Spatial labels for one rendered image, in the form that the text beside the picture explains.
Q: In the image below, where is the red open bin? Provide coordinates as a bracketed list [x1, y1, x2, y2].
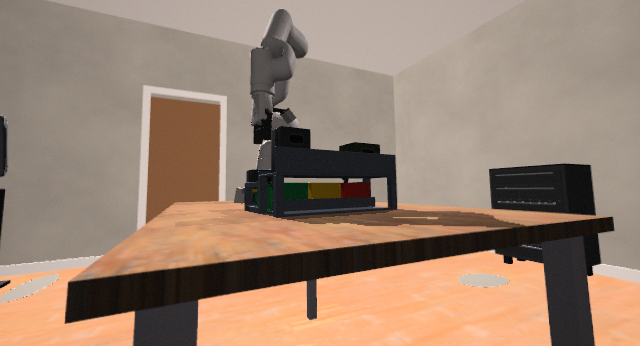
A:
[341, 183, 370, 198]

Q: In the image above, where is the green bin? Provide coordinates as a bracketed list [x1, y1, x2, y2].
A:
[254, 183, 308, 211]

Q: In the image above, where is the yellow open bin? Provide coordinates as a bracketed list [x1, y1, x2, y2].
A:
[308, 183, 341, 199]

